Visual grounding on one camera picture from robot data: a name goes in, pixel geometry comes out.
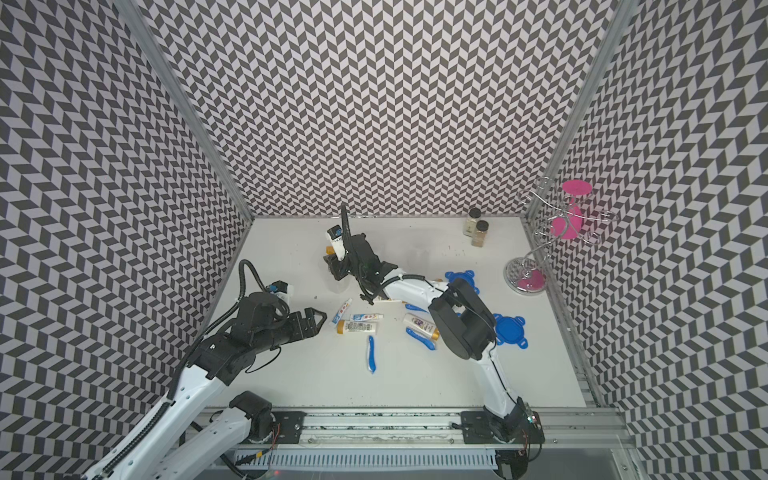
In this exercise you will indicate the aluminium front rail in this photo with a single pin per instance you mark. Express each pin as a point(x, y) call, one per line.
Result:
point(388, 440)

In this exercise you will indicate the blue lid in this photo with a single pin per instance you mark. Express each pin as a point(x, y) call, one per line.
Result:
point(467, 275)
point(511, 331)

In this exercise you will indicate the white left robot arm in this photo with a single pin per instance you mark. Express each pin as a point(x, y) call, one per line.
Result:
point(198, 372)

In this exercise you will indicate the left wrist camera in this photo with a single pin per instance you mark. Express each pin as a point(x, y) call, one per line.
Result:
point(281, 289)

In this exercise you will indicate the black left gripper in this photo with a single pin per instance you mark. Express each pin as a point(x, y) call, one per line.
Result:
point(312, 329)

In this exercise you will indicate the blue white toothbrush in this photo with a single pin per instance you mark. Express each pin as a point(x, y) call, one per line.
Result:
point(370, 356)

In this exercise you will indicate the small toothpaste tube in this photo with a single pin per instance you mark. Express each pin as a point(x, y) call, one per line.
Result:
point(368, 317)
point(342, 310)

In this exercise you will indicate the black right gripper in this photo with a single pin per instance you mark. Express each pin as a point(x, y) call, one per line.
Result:
point(334, 265)

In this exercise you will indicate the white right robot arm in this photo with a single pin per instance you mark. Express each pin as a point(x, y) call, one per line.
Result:
point(465, 324)

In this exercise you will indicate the blue toothbrush upper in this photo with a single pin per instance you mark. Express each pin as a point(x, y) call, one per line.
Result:
point(415, 308)

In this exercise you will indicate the blue toothbrush lower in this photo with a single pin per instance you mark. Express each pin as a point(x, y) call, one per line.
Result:
point(428, 343)

